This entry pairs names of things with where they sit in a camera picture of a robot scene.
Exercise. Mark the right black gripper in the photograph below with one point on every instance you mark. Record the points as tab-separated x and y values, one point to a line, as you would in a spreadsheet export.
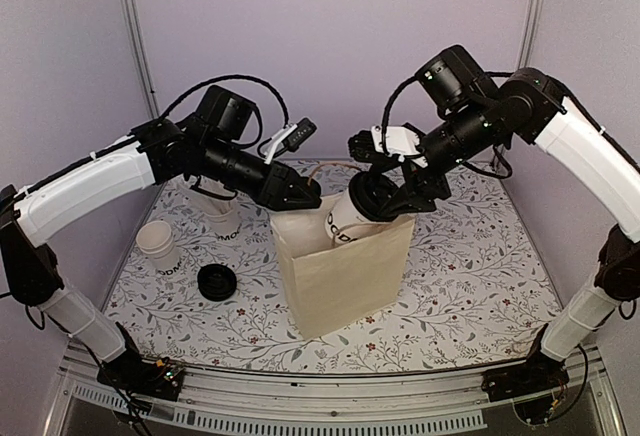
413	192

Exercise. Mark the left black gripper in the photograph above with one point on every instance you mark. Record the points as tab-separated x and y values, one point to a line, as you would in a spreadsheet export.
275	190

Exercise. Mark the beige paper takeout bag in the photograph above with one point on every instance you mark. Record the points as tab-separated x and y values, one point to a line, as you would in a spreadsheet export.
328	287

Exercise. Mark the stack of white paper cups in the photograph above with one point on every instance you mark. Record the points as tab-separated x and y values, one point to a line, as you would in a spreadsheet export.
156	242

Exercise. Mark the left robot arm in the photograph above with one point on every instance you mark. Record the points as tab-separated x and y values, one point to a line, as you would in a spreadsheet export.
205	143

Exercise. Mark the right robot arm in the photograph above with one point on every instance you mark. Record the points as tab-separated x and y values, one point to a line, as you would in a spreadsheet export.
482	109

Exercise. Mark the white cup holding straws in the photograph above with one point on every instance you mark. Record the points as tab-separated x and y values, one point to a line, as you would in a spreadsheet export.
225	226

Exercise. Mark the bundle of wrapped white straws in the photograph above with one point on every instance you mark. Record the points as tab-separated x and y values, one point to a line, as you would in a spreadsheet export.
220	202

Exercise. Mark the stack of black lids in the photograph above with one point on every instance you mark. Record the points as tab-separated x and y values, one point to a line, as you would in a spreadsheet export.
216	282

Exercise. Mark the floral patterned table mat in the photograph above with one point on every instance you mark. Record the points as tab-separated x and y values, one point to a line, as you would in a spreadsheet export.
474	292

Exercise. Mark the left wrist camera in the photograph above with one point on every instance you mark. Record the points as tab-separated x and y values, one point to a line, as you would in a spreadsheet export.
287	140

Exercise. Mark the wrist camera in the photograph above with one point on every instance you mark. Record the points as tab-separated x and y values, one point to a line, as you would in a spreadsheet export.
287	140
395	145

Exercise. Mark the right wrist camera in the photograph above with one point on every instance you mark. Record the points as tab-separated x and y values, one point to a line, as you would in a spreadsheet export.
395	145

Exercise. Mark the front aluminium rail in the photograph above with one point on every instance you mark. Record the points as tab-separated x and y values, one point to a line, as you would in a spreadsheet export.
234	402

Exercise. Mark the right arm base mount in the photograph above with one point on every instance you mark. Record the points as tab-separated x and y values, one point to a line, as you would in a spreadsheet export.
537	372

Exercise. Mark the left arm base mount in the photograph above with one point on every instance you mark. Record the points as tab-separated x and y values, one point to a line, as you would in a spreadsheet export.
163	378

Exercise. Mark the right metal frame post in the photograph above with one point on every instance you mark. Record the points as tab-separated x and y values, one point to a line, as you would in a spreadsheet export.
533	14

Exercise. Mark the metal frame post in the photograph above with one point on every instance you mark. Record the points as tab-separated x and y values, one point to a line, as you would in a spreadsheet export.
135	35
533	14

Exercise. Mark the left metal frame post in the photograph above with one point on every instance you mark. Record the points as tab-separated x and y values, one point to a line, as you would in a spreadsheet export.
135	35

